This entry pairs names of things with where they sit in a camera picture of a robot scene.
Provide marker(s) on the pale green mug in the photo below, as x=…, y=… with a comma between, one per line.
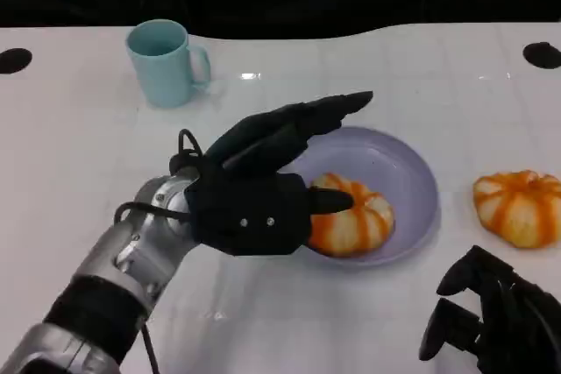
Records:
x=162, y=65

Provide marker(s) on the orange and white bread roll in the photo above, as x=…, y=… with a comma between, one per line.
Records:
x=517, y=212
x=359, y=225

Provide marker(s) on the lilac plate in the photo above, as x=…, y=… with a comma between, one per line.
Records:
x=394, y=159

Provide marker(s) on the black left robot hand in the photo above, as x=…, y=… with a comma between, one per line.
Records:
x=271, y=133

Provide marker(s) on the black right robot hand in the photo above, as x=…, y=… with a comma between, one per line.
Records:
x=504, y=308

